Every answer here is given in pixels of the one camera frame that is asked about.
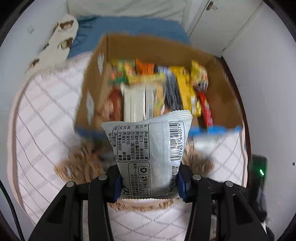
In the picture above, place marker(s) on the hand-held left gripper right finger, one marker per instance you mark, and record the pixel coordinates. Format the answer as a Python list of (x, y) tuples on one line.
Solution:
[(181, 185)]

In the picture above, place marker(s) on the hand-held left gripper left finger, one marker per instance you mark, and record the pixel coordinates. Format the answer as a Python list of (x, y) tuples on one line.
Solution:
[(117, 185)]

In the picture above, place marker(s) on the silver snack packet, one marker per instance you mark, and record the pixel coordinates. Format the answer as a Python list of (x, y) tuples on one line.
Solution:
[(148, 148)]

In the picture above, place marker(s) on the long red snack packet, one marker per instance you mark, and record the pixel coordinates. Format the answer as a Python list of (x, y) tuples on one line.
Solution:
[(205, 109)]

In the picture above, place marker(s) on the brown snack packet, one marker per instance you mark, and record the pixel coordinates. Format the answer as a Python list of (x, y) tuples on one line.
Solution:
[(113, 104)]

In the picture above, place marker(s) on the white snack packet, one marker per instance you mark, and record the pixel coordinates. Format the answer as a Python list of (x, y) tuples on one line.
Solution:
[(141, 102)]

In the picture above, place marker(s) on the large yellow snack packet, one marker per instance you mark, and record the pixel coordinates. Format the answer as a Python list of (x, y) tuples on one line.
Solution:
[(186, 92)]

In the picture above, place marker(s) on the black long snack packet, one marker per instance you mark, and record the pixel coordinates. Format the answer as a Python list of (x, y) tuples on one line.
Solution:
[(172, 92)]

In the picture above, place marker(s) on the printed cardboard box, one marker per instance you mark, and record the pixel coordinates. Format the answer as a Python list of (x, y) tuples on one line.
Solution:
[(97, 92)]

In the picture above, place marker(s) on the green candy packet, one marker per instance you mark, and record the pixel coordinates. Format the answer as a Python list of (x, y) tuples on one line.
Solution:
[(119, 74)]

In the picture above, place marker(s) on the yellow round-biscuit snack packet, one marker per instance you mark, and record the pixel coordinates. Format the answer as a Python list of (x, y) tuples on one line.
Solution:
[(198, 74)]

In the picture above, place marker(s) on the orange snack packet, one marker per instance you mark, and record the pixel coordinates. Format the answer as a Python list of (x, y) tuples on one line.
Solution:
[(144, 67)]

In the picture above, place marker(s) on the white checked floral quilt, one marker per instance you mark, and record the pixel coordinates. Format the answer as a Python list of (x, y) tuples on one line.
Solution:
[(46, 104)]

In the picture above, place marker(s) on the bear print long pillow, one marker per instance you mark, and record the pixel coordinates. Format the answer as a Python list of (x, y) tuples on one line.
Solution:
[(57, 41)]

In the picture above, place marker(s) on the blue bed sheet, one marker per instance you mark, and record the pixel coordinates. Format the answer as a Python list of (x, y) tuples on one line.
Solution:
[(138, 27)]

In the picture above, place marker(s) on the white door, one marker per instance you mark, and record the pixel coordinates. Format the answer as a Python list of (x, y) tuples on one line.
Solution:
[(208, 25)]

